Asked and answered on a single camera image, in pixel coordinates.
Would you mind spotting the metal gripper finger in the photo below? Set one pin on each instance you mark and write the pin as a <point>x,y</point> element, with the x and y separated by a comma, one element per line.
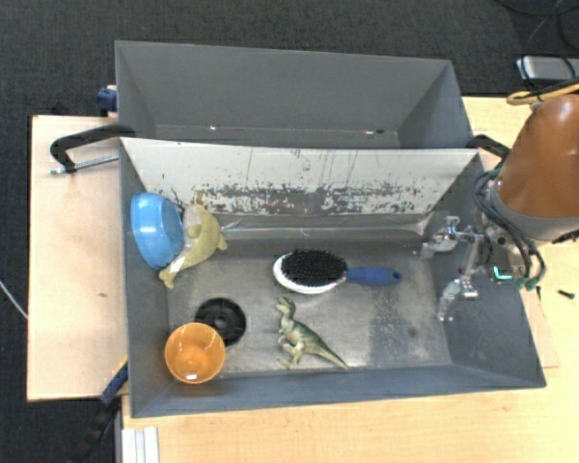
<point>451,294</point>
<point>441,245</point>

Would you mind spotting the grey metal bin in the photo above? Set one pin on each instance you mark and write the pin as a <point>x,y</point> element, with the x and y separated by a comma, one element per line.
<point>366,326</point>

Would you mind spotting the small black screw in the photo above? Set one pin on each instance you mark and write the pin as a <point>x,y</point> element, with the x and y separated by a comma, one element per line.
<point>566,294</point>

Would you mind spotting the green toy dinosaur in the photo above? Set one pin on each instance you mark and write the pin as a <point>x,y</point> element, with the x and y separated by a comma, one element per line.
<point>299,338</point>

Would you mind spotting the black round disc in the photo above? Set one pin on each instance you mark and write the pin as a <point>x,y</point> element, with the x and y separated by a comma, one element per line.
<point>224,314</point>

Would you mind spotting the yellow-green plush toy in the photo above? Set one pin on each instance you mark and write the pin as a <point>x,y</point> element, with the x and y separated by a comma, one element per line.
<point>200,241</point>

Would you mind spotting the orange plastic bowl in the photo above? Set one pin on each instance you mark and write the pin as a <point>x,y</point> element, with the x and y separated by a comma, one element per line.
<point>194,355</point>

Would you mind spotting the blue plastic bowl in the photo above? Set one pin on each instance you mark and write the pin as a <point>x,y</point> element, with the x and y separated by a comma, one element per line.
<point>152,229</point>

